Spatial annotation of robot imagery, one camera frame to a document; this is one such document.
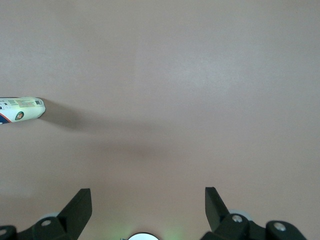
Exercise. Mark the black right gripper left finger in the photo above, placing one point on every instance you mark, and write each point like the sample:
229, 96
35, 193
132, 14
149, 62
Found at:
72, 217

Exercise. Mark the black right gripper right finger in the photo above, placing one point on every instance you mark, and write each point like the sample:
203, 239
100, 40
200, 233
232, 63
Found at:
220, 220

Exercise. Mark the Roland Garros tennis ball can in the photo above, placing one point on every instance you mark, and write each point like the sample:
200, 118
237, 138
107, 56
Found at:
25, 112

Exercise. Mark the brown table mat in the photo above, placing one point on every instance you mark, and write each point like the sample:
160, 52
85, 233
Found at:
175, 62

